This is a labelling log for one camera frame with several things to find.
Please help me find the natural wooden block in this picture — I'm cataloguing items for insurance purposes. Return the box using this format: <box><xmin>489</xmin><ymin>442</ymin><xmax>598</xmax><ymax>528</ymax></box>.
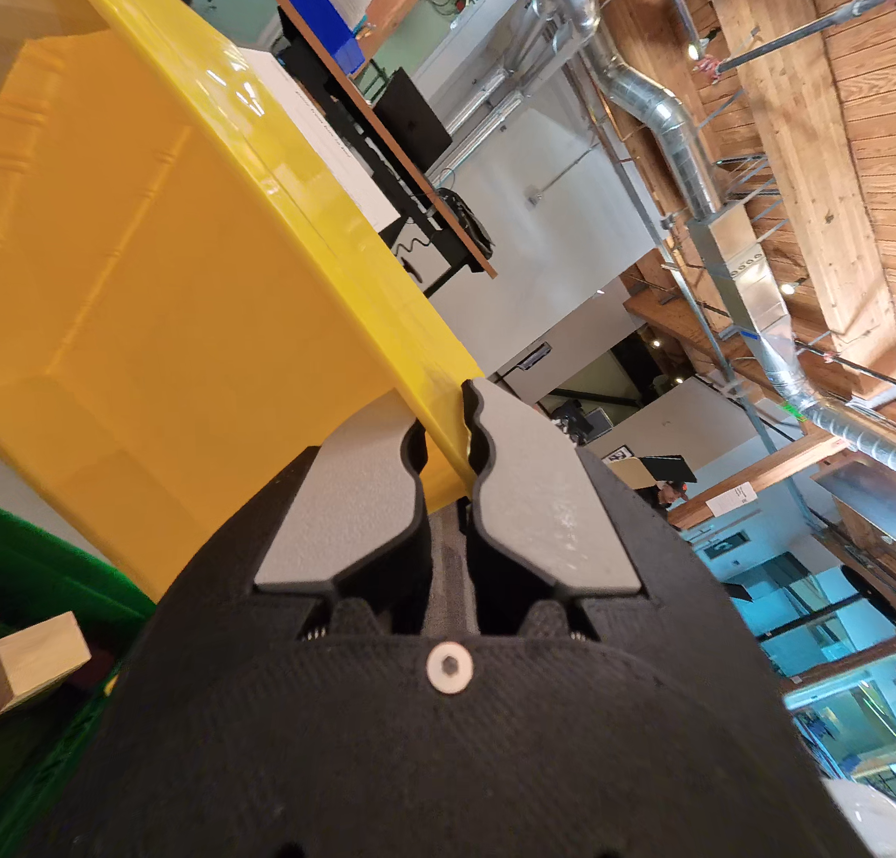
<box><xmin>0</xmin><ymin>612</ymin><xmax>113</xmax><ymax>715</ymax></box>

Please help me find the black ceiling pipe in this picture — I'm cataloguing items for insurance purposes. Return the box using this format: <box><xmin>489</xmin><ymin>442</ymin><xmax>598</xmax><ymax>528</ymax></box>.
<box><xmin>693</xmin><ymin>0</ymin><xmax>896</xmax><ymax>82</ymax></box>

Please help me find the grey monitor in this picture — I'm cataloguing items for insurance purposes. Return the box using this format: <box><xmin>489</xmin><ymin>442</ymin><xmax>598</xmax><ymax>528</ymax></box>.
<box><xmin>549</xmin><ymin>399</ymin><xmax>613</xmax><ymax>446</ymax></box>

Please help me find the green plastic box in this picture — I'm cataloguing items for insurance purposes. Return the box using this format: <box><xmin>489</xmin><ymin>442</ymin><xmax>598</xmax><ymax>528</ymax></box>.
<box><xmin>0</xmin><ymin>508</ymin><xmax>158</xmax><ymax>858</ymax></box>

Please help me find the brown top black frame desk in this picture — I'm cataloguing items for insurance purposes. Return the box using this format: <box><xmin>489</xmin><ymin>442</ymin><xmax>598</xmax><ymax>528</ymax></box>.
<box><xmin>260</xmin><ymin>0</ymin><xmax>499</xmax><ymax>299</ymax></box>

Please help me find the white printed instruction sheet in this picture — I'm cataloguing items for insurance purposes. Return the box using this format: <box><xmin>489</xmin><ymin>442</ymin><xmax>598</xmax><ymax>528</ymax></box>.
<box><xmin>234</xmin><ymin>46</ymin><xmax>401</xmax><ymax>232</ymax></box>

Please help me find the wooden post with notice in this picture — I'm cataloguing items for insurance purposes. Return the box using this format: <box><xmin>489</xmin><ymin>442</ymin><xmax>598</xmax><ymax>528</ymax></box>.
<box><xmin>665</xmin><ymin>434</ymin><xmax>851</xmax><ymax>530</ymax></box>

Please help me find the yellow plastic box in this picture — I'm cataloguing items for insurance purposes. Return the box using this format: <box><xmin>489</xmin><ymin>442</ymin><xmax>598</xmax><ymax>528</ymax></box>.
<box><xmin>0</xmin><ymin>0</ymin><xmax>485</xmax><ymax>600</ymax></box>

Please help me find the white paper notice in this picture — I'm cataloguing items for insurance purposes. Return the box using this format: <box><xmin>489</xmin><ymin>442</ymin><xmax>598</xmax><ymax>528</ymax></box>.
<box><xmin>706</xmin><ymin>481</ymin><xmax>758</xmax><ymax>517</ymax></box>

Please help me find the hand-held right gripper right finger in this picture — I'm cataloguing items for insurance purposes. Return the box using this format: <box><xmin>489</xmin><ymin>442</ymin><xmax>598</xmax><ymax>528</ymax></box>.
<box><xmin>461</xmin><ymin>377</ymin><xmax>643</xmax><ymax>636</ymax></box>

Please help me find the blue plastic bin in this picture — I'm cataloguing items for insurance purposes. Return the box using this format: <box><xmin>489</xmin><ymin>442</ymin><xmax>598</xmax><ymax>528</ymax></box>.
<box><xmin>288</xmin><ymin>0</ymin><xmax>366</xmax><ymax>75</ymax></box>

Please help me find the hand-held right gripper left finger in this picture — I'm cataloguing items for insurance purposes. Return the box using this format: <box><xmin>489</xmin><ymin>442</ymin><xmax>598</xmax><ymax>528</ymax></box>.
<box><xmin>253</xmin><ymin>413</ymin><xmax>431</xmax><ymax>634</ymax></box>

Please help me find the black bag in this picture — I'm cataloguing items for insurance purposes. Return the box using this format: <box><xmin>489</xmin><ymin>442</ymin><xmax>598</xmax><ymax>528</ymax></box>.
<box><xmin>437</xmin><ymin>188</ymin><xmax>497</xmax><ymax>257</ymax></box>

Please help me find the black laptop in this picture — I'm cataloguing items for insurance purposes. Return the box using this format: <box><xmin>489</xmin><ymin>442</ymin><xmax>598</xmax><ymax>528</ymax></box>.
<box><xmin>373</xmin><ymin>67</ymin><xmax>454</xmax><ymax>173</ymax></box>

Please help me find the silver duct with rectangular section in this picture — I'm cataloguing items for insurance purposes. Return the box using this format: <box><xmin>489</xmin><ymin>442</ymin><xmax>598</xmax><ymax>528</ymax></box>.
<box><xmin>588</xmin><ymin>46</ymin><xmax>896</xmax><ymax>470</ymax></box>

